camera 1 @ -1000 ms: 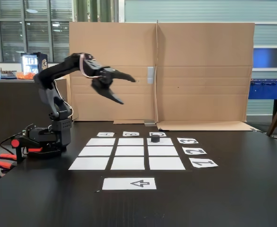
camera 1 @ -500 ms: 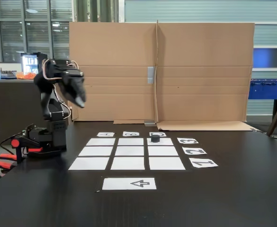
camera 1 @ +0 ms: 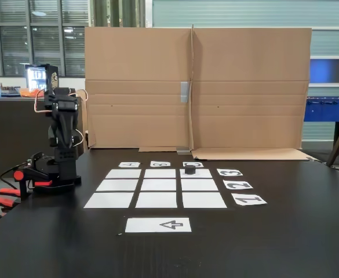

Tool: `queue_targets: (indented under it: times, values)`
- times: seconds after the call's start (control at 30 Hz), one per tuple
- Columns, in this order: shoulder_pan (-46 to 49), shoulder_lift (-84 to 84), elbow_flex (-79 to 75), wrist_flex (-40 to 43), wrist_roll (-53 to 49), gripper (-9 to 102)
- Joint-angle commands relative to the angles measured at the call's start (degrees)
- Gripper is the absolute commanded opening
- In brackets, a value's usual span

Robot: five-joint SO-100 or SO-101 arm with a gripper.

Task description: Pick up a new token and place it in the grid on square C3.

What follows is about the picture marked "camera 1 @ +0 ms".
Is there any orange bag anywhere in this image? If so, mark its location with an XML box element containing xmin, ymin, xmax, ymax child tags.
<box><xmin>19</xmin><ymin>88</ymin><xmax>44</xmax><ymax>98</ymax></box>

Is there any white nine-square grid sheet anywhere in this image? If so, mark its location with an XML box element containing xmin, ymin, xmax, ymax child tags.
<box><xmin>83</xmin><ymin>169</ymin><xmax>228</xmax><ymax>209</ymax></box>

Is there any paper sheet number 2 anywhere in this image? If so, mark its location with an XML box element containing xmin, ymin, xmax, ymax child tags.
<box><xmin>223</xmin><ymin>180</ymin><xmax>254</xmax><ymax>191</ymax></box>

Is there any black mini fridge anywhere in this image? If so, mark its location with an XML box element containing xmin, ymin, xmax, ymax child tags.
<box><xmin>25</xmin><ymin>63</ymin><xmax>61</xmax><ymax>97</ymax></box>

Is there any red black clamp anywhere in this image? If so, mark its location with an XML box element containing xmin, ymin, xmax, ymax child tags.
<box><xmin>12</xmin><ymin>165</ymin><xmax>54</xmax><ymax>201</ymax></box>

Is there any paper sheet number 3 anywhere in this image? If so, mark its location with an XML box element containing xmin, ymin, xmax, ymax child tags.
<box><xmin>217</xmin><ymin>168</ymin><xmax>244</xmax><ymax>177</ymax></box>

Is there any brown cardboard sheet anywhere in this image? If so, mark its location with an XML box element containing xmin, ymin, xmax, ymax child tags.
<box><xmin>191</xmin><ymin>24</ymin><xmax>315</xmax><ymax>162</ymax></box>
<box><xmin>70</xmin><ymin>26</ymin><xmax>194</xmax><ymax>153</ymax></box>

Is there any dark brown counter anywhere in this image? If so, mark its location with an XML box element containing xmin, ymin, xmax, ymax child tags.
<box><xmin>0</xmin><ymin>96</ymin><xmax>83</xmax><ymax>179</ymax></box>

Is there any blue foosball table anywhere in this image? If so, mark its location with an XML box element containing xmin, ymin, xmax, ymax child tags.
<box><xmin>303</xmin><ymin>96</ymin><xmax>339</xmax><ymax>143</ymax></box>

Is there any white arrow paper sheet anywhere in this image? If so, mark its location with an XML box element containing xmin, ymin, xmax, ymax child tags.
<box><xmin>125</xmin><ymin>217</ymin><xmax>192</xmax><ymax>233</ymax></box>

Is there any paper sheet number 1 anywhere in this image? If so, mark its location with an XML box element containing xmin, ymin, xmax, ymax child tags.
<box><xmin>231</xmin><ymin>194</ymin><xmax>268</xmax><ymax>207</ymax></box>

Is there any black power cable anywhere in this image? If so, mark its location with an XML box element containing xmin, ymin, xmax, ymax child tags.
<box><xmin>0</xmin><ymin>163</ymin><xmax>28</xmax><ymax>189</ymax></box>

